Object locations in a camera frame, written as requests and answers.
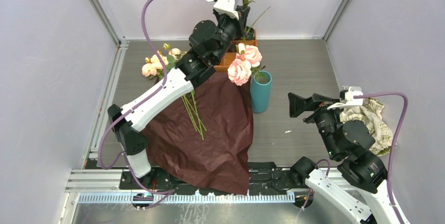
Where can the aluminium frame rail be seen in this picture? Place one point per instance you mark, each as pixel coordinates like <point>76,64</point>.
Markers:
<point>93,180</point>

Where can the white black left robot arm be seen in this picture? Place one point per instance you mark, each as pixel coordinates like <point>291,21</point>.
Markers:
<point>128,121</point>

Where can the teal vase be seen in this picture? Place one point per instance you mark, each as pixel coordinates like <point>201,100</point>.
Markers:
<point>260,90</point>

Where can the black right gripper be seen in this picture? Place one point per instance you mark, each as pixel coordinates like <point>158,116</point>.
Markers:
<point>297,103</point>

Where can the pink flower bouquet red wrap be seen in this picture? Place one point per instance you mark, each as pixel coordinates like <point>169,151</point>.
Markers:
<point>153,69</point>

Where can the crumpled beige printed cloth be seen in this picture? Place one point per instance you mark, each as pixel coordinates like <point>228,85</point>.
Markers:
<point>370,113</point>

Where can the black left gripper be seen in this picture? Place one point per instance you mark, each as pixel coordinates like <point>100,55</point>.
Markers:
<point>235,22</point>

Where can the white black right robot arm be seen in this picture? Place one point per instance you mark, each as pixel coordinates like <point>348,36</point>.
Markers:
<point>348,144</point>

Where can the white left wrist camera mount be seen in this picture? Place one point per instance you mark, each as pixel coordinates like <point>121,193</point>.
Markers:
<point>227,7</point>

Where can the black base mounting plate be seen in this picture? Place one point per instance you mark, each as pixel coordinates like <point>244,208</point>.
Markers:
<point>251,179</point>

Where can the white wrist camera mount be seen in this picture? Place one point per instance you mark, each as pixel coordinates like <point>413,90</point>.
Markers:
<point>347,98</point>
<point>227,7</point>

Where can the red wrapping paper sheet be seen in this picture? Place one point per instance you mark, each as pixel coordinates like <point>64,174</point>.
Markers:
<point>217,158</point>

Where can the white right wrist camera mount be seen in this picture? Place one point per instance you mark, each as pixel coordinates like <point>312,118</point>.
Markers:
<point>347,98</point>

